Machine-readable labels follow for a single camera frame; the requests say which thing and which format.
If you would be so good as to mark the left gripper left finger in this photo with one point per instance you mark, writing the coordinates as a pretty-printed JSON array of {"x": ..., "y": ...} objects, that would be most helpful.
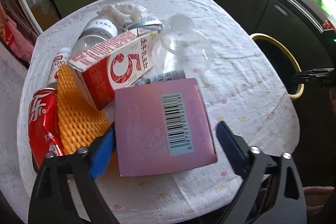
[{"x": 51, "y": 200}]

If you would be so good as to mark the white floral tablecloth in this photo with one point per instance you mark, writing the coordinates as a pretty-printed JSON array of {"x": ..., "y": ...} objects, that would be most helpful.
[{"x": 241, "y": 88}]

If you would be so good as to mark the yellow rimmed blue trash bin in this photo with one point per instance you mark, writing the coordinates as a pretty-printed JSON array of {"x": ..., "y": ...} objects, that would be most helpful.
[{"x": 282, "y": 61}]

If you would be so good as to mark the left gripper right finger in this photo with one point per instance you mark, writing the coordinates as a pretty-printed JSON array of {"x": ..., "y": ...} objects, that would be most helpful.
[{"x": 271, "y": 191}]

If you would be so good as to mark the white paper towel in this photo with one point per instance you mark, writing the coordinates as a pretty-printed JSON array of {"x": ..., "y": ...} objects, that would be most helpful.
[{"x": 121, "y": 14}]

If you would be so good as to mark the red white milk carton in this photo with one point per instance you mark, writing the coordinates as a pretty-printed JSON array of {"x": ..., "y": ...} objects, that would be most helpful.
[{"x": 111, "y": 65}]

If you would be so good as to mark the orange foam net sleeve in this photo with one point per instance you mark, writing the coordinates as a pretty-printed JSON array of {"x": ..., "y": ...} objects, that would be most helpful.
[{"x": 79, "y": 123}]

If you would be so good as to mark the white supplement bottle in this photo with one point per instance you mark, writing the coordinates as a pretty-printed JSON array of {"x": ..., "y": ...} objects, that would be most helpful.
[{"x": 60, "y": 59}]

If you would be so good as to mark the clear plastic dome lid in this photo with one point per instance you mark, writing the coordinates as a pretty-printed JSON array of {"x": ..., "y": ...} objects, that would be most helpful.
[{"x": 181, "y": 46}]

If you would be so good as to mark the pink cardboard box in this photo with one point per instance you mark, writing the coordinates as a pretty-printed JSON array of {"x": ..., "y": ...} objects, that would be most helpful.
[{"x": 162, "y": 128}]

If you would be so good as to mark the red crushed cola can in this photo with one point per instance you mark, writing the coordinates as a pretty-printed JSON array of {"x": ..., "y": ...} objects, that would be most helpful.
[{"x": 43, "y": 128}]

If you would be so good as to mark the clear plastic water bottle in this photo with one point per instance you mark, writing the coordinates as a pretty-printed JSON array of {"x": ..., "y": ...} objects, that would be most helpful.
[{"x": 97, "y": 30}]

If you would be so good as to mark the red checkered apron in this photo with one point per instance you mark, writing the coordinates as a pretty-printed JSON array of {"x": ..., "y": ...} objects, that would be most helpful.
[{"x": 16, "y": 32}]

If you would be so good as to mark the small silver blue tube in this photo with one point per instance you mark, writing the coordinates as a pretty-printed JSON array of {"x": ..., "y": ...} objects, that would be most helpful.
[{"x": 163, "y": 77}]

